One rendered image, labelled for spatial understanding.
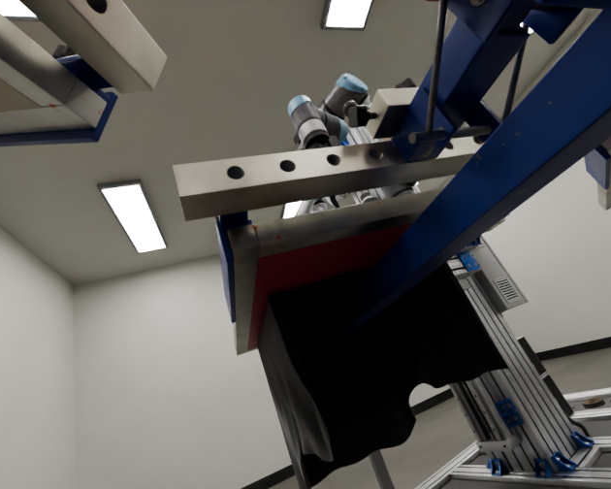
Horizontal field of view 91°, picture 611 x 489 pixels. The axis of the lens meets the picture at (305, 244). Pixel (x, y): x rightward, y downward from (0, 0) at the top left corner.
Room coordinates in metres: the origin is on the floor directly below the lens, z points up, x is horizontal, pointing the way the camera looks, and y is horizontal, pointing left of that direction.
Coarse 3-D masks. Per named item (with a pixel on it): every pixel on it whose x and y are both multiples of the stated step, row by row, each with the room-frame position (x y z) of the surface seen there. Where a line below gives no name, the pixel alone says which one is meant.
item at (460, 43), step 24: (456, 24) 0.22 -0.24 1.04; (456, 48) 0.24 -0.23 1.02; (480, 48) 0.22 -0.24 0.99; (504, 48) 0.24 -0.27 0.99; (456, 72) 0.25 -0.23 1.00; (480, 72) 0.26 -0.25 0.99; (456, 96) 0.28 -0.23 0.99; (480, 96) 0.29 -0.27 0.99; (408, 120) 0.33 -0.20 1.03; (456, 120) 0.32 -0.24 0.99; (408, 144) 0.35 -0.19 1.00; (432, 144) 0.35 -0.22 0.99
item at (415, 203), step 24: (432, 192) 0.48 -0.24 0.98; (312, 216) 0.40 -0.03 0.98; (336, 216) 0.41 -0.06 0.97; (360, 216) 0.43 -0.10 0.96; (384, 216) 0.44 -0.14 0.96; (408, 216) 0.47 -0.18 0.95; (240, 240) 0.36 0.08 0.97; (264, 240) 0.37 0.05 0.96; (288, 240) 0.38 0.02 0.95; (312, 240) 0.42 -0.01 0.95; (240, 264) 0.40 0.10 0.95; (240, 288) 0.49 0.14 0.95; (240, 312) 0.62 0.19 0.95; (240, 336) 0.82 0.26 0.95
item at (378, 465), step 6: (378, 450) 1.38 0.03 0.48; (372, 456) 1.37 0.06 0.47; (378, 456) 1.38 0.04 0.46; (372, 462) 1.38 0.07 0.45; (378, 462) 1.38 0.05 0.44; (384, 462) 1.39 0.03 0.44; (372, 468) 1.41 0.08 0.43; (378, 468) 1.38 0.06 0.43; (384, 468) 1.38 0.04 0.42; (378, 474) 1.37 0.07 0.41; (384, 474) 1.38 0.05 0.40; (378, 480) 1.40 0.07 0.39; (384, 480) 1.38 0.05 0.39; (390, 480) 1.38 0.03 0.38; (384, 486) 1.37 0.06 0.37; (390, 486) 1.38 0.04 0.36
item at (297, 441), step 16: (272, 304) 0.58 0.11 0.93; (272, 320) 0.62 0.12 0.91; (272, 336) 0.69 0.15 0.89; (288, 336) 0.59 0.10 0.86; (272, 352) 0.77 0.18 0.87; (288, 352) 0.58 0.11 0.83; (272, 368) 0.84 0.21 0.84; (288, 368) 0.63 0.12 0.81; (272, 384) 0.94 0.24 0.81; (288, 384) 0.66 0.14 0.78; (304, 384) 0.59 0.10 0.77; (288, 400) 0.80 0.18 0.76; (304, 400) 0.63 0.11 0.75; (288, 416) 0.88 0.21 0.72; (304, 416) 0.65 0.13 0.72; (320, 416) 0.59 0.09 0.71; (288, 432) 0.93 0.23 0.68; (304, 432) 0.69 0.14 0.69; (320, 432) 0.63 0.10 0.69; (288, 448) 1.01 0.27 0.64; (304, 448) 0.72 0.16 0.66; (320, 448) 0.65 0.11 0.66; (304, 480) 0.99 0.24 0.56
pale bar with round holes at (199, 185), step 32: (224, 160) 0.28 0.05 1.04; (256, 160) 0.30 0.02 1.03; (288, 160) 0.31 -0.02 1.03; (320, 160) 0.33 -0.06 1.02; (352, 160) 0.34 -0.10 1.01; (384, 160) 0.36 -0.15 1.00; (448, 160) 0.41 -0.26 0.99; (192, 192) 0.27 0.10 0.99; (224, 192) 0.28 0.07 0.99; (256, 192) 0.31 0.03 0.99; (288, 192) 0.33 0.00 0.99; (320, 192) 0.36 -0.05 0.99
